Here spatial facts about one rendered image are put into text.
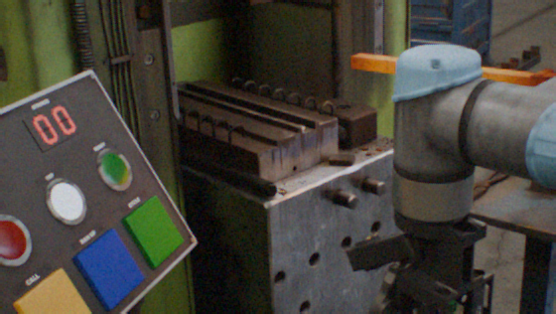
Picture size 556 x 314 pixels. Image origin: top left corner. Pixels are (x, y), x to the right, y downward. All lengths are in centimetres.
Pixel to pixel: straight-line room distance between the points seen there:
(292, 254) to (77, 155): 52
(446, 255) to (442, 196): 6
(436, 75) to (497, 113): 6
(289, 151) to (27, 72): 47
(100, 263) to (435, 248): 39
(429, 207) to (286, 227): 64
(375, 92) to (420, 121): 105
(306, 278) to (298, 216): 13
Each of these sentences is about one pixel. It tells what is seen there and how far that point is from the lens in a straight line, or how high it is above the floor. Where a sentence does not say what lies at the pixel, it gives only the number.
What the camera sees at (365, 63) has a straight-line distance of 134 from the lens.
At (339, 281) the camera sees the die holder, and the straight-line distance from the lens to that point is 146.
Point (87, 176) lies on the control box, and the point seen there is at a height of 110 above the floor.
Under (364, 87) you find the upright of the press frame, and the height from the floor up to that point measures 97.
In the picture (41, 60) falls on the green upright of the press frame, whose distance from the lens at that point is 119.
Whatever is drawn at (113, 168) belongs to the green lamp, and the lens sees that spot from 97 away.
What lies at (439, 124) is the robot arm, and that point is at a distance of 64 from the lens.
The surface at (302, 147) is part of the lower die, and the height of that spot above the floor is 96.
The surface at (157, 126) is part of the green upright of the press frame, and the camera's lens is 132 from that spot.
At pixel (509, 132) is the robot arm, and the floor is 124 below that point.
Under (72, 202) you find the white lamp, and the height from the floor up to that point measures 109.
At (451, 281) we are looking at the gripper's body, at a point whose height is 108.
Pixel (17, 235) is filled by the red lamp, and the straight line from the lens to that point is 85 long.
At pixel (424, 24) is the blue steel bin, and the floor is 41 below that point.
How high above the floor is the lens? 145
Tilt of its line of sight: 22 degrees down
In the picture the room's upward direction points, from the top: 3 degrees counter-clockwise
